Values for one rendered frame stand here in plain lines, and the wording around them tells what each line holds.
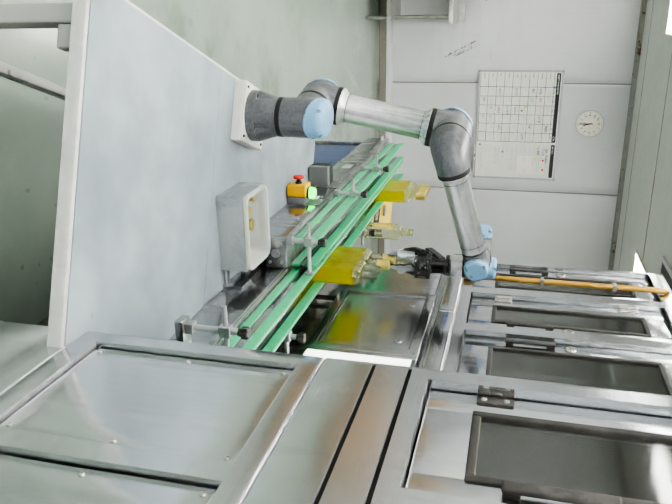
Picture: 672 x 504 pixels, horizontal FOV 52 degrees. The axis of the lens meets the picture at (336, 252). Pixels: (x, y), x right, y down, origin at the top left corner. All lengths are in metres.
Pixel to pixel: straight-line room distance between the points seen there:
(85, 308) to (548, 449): 0.89
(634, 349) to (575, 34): 5.91
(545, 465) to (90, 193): 0.96
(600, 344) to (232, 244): 1.15
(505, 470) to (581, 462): 0.11
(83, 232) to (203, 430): 0.51
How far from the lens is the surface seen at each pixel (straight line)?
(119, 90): 1.52
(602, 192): 8.17
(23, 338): 1.47
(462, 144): 2.00
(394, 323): 2.21
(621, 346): 2.27
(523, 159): 8.02
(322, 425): 1.07
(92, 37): 1.45
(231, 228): 1.95
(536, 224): 8.23
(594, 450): 1.11
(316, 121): 1.99
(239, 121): 2.03
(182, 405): 1.17
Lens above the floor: 1.55
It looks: 14 degrees down
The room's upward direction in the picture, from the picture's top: 94 degrees clockwise
